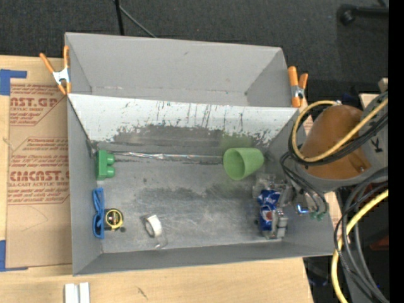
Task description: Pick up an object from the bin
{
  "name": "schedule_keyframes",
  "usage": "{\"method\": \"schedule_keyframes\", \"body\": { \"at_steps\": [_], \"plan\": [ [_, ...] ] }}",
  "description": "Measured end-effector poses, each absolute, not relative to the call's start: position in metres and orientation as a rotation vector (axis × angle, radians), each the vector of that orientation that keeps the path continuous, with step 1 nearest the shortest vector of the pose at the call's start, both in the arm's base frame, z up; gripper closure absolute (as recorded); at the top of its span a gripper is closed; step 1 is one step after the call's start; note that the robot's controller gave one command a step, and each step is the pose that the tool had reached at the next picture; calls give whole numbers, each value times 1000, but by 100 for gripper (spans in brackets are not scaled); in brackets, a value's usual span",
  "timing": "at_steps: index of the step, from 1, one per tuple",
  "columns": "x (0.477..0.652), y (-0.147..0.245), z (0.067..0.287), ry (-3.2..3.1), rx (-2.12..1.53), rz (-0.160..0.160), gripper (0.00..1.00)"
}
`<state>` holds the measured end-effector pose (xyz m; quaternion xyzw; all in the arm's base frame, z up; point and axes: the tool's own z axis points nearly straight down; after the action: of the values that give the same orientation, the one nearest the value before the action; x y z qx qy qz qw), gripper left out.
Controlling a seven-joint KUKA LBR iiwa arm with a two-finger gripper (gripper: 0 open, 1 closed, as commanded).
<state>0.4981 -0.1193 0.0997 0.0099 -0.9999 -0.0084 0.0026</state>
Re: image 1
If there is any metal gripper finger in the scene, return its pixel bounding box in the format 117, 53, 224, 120
255, 175, 287, 193
266, 210, 289, 241

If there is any crushed blue drink can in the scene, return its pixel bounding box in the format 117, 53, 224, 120
256, 189, 282, 237

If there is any green plastic cup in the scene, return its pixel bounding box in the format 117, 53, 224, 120
222, 147, 265, 182

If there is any grey metal bin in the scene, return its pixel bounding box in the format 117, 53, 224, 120
64, 32, 336, 276

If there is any white tape roll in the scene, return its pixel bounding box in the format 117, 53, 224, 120
140, 213, 169, 250

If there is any black and yellow tape measure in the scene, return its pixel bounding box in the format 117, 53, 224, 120
103, 208, 125, 232

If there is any green toy building block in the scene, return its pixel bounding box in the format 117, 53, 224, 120
95, 149, 116, 181

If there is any brown cardboard board red print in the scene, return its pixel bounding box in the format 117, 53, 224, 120
0, 54, 74, 271

